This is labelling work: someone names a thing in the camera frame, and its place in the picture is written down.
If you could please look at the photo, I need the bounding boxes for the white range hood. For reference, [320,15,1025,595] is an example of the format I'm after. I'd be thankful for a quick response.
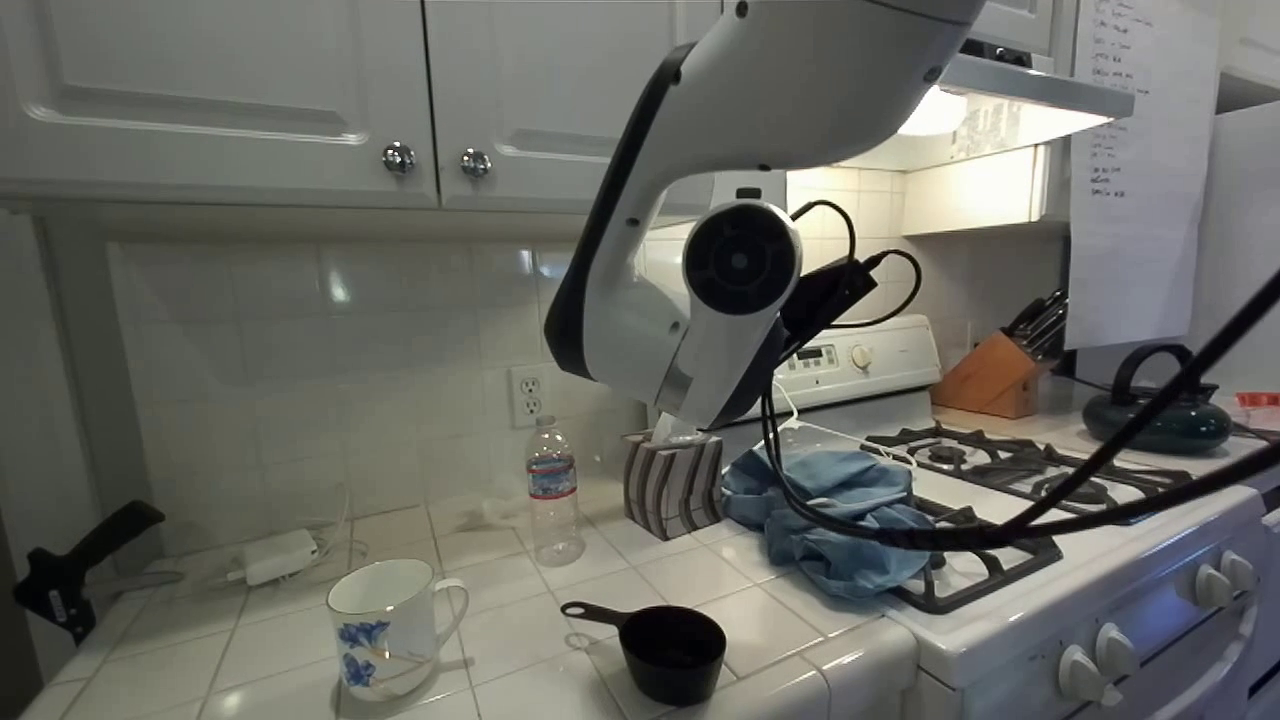
[785,34,1141,173]

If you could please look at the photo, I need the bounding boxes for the white gas stove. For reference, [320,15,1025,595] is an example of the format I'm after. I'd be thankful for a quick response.
[764,309,1280,720]

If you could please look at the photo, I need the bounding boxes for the white mug blue flowers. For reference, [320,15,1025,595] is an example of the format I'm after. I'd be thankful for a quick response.
[320,556,477,707]

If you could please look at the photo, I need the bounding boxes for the white power adapter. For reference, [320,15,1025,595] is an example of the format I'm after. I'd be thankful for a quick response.
[236,524,324,591]

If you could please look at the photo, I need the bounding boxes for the black measuring cup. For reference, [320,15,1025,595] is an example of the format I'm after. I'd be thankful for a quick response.
[554,595,733,711]

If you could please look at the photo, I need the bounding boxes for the wooden knife block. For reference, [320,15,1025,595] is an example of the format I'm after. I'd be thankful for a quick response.
[928,292,1073,425]

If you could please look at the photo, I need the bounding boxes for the blue cloth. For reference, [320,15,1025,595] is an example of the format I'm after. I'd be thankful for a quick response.
[717,441,944,609]

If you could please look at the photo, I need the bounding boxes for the dark green kettle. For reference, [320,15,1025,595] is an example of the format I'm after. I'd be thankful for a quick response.
[1080,341,1238,459]

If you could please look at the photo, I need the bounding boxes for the black clamp mount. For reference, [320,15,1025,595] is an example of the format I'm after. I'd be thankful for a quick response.
[7,495,172,648]

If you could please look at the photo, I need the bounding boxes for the white wall outlet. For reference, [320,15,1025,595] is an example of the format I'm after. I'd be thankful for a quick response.
[502,364,550,431]

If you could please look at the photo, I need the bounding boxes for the white upper cabinet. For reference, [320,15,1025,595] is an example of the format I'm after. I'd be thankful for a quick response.
[0,0,1088,227]

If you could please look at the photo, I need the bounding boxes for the silver cabinet knob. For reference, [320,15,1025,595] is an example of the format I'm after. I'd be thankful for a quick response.
[374,137,421,181]
[455,140,500,182]

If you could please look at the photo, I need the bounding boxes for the white paper sheet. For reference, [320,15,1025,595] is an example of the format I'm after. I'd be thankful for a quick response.
[1064,0,1226,351]

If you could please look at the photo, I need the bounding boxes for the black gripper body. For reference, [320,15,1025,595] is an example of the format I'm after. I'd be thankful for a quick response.
[702,323,807,431]

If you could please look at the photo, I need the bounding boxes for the clear plastic water bottle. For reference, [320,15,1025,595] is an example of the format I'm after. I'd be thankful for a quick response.
[518,412,586,570]

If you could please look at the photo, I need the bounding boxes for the white stove knob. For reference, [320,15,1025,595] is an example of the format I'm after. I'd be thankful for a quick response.
[1052,645,1113,711]
[1218,545,1264,599]
[1186,559,1235,610]
[1090,620,1149,683]

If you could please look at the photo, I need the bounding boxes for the black stove grate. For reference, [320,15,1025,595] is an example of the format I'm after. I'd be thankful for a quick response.
[888,495,1073,620]
[856,416,1199,526]

